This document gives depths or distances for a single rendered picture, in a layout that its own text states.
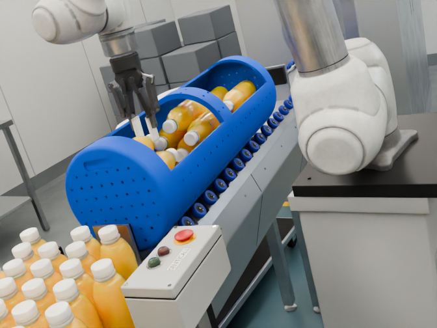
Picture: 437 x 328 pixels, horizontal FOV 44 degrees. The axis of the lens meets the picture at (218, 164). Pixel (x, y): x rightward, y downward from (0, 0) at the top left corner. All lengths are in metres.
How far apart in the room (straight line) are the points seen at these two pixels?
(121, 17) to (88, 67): 4.70
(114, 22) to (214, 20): 3.85
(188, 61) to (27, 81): 1.61
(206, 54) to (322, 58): 3.96
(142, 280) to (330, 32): 0.54
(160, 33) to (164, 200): 3.96
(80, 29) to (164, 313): 0.64
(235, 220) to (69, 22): 0.73
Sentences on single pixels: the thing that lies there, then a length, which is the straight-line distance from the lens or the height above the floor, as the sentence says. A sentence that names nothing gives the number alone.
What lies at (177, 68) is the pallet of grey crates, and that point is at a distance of 4.96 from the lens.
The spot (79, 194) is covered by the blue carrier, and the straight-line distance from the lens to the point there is 1.34.
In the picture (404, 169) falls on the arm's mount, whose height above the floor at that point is 1.04.
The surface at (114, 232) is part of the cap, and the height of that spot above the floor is 1.10.
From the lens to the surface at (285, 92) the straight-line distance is 2.41.
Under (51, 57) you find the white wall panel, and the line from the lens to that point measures 5.72.
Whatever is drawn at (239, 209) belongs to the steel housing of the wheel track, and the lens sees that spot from 1.60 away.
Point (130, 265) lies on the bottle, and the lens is 1.13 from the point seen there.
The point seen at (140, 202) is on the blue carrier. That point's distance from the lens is 1.25.
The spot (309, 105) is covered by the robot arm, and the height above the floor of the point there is 1.26.
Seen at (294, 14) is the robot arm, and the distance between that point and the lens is 1.00.
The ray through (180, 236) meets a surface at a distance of 0.98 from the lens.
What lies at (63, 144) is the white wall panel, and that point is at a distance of 5.69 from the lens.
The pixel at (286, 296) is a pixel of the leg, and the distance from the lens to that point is 2.55.
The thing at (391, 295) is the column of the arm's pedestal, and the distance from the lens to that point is 1.36.
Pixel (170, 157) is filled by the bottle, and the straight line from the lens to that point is 1.36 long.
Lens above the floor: 1.54
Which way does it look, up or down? 19 degrees down
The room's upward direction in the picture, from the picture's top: 15 degrees counter-clockwise
